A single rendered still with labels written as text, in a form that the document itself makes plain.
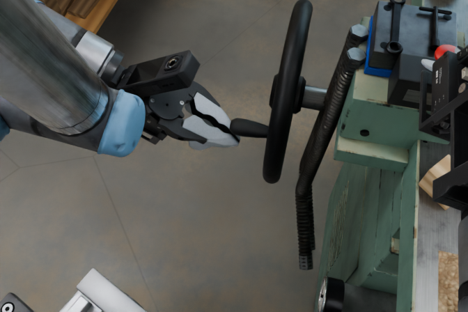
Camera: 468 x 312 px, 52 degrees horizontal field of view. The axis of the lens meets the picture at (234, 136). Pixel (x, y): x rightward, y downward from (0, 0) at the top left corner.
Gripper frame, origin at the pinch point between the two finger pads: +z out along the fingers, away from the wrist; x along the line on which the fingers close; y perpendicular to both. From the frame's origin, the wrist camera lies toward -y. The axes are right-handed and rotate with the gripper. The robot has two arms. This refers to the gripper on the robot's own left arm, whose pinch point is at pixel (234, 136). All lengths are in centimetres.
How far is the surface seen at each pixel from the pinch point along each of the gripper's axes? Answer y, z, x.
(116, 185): 94, 0, -22
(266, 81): 76, 30, -77
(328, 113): -8.3, 9.3, -5.8
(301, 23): -13.6, -1.0, -12.2
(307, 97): -3.5, 7.9, -10.6
